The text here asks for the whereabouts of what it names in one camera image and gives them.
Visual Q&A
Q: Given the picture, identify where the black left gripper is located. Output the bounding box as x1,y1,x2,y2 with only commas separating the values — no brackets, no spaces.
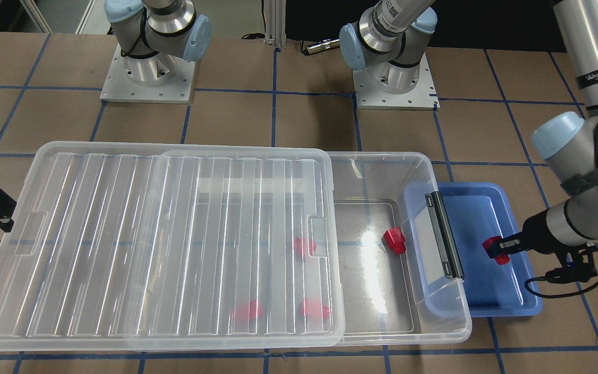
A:
482,211,598,284

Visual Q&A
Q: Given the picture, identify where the red block box centre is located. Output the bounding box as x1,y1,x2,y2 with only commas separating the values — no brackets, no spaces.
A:
292,237,317,260

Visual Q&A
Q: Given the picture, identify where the blue plastic tray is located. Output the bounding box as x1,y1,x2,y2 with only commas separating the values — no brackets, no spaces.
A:
407,182,543,318

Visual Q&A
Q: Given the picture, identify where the black box handle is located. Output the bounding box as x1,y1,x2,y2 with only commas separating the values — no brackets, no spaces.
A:
425,190,465,279

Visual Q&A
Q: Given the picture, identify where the aluminium frame post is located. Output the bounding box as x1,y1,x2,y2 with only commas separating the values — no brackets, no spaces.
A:
262,0,287,49

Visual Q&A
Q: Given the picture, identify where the clear plastic box lid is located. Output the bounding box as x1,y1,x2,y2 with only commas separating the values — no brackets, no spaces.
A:
0,141,346,351

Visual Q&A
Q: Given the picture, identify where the clear plastic storage box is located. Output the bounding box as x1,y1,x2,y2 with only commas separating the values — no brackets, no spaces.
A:
164,151,473,346

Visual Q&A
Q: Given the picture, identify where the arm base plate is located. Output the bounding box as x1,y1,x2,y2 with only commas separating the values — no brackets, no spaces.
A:
352,55,441,111
100,45,198,104

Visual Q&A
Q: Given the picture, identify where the red block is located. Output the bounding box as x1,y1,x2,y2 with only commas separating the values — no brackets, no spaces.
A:
383,226,406,255
484,248,510,265

